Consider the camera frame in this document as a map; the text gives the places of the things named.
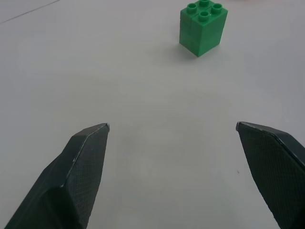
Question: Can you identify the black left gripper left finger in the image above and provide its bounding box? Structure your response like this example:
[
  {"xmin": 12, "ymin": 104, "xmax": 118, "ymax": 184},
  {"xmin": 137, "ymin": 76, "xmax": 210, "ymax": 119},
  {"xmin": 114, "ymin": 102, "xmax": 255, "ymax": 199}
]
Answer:
[{"xmin": 4, "ymin": 123, "xmax": 111, "ymax": 229}]

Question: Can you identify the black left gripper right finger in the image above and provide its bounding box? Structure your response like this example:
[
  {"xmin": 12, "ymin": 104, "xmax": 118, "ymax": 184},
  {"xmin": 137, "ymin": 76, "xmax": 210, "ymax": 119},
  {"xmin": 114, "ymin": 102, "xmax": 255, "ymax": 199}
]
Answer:
[{"xmin": 235, "ymin": 121, "xmax": 305, "ymax": 229}]

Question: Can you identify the green toy brick stack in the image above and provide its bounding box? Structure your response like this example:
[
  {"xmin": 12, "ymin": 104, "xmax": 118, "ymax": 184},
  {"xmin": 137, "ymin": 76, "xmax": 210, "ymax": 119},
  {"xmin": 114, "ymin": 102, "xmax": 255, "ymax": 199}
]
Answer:
[{"xmin": 179, "ymin": 0, "xmax": 228, "ymax": 58}]

